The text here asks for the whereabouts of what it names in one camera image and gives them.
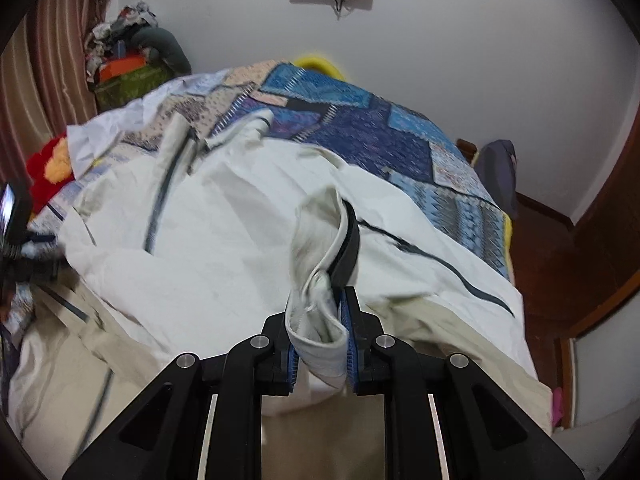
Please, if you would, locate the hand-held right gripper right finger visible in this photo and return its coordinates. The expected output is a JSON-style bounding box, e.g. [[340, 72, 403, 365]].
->
[[341, 286, 586, 480]]

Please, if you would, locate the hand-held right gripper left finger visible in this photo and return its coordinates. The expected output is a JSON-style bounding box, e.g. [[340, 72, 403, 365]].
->
[[62, 311, 299, 480]]

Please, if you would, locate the white and beige jacket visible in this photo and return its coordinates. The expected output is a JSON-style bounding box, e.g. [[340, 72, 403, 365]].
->
[[7, 112, 553, 480]]

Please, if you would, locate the pile of mixed clothes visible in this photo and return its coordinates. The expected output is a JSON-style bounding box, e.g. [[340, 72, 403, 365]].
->
[[82, 2, 161, 78]]

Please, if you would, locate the red plush blanket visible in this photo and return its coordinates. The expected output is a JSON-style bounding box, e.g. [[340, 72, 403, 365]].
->
[[27, 132, 77, 213]]

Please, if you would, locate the white bed sheet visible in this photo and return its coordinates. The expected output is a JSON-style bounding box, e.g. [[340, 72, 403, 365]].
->
[[66, 72, 236, 178]]

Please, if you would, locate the striped brown curtain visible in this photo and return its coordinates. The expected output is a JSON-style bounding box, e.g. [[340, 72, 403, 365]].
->
[[0, 0, 123, 201]]

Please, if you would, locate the green printed bag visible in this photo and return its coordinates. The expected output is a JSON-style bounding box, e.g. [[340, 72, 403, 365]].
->
[[94, 62, 176, 112]]

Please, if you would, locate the orange box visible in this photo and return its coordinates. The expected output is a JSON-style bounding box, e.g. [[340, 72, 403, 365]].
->
[[97, 56, 147, 82]]

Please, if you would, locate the blue patchwork blanket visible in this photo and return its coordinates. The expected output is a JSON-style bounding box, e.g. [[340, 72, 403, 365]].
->
[[30, 60, 516, 281]]

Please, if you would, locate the grey stuffed bolster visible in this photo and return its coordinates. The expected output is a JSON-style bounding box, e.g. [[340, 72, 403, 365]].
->
[[135, 26, 193, 76]]

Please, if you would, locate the grey cloth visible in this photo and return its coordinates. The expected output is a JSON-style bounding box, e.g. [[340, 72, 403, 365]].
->
[[472, 139, 520, 218]]

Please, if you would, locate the yellow curved tube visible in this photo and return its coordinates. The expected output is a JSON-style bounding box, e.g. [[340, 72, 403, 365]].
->
[[292, 52, 347, 81]]

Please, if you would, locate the wooden door frame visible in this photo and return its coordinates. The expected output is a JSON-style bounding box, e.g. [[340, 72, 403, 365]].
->
[[552, 105, 640, 428]]

